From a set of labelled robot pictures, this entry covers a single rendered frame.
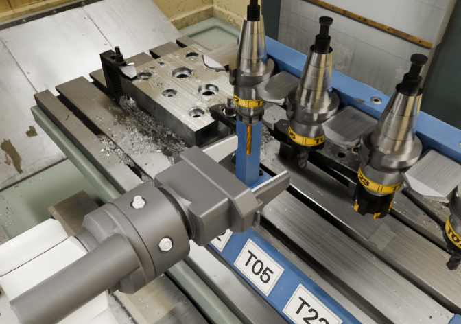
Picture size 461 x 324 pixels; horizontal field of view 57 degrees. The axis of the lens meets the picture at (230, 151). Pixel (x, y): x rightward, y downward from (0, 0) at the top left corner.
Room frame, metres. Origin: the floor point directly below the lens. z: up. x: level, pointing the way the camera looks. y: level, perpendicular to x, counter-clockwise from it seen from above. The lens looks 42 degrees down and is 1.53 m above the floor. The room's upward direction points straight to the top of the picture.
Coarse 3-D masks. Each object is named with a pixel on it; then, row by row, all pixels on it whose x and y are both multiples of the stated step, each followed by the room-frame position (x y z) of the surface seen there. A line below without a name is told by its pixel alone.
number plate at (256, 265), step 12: (252, 252) 0.40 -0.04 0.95; (264, 252) 0.39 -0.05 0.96; (240, 264) 0.39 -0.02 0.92; (252, 264) 0.39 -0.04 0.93; (264, 264) 0.38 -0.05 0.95; (276, 264) 0.37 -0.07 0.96; (252, 276) 0.37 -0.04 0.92; (264, 276) 0.36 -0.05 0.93; (276, 276) 0.36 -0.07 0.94; (264, 288) 0.35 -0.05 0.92
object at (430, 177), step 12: (420, 156) 0.34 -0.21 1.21; (432, 156) 0.34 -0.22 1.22; (444, 156) 0.34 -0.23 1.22; (408, 168) 0.32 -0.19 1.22; (420, 168) 0.32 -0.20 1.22; (432, 168) 0.32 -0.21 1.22; (444, 168) 0.32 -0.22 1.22; (456, 168) 0.32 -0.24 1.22; (408, 180) 0.30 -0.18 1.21; (420, 180) 0.30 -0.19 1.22; (432, 180) 0.30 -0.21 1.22; (444, 180) 0.30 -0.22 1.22; (456, 180) 0.30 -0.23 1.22; (420, 192) 0.29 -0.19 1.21; (432, 192) 0.28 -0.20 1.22; (444, 192) 0.28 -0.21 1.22
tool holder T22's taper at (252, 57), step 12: (252, 24) 0.50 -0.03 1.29; (240, 36) 0.51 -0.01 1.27; (252, 36) 0.50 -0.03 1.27; (264, 36) 0.51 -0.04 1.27; (240, 48) 0.51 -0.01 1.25; (252, 48) 0.50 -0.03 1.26; (264, 48) 0.51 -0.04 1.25; (240, 60) 0.50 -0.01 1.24; (252, 60) 0.49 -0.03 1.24; (264, 60) 0.50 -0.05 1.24; (252, 72) 0.49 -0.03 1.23
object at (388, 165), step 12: (372, 132) 0.37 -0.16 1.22; (360, 144) 0.36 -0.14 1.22; (372, 144) 0.35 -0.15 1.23; (420, 144) 0.35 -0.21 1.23; (360, 156) 0.35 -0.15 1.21; (372, 156) 0.34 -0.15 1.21; (384, 156) 0.33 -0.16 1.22; (396, 156) 0.33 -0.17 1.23; (408, 156) 0.33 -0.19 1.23; (384, 168) 0.33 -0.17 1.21; (396, 168) 0.32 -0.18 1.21
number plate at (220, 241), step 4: (224, 232) 0.44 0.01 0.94; (228, 232) 0.44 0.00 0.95; (232, 232) 0.44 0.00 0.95; (220, 236) 0.44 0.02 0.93; (224, 236) 0.44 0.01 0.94; (228, 236) 0.44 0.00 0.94; (212, 240) 0.44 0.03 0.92; (216, 240) 0.44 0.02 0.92; (220, 240) 0.44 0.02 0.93; (224, 240) 0.43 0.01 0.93; (216, 244) 0.43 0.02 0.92; (220, 244) 0.43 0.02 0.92; (224, 244) 0.43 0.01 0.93; (220, 248) 0.43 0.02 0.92
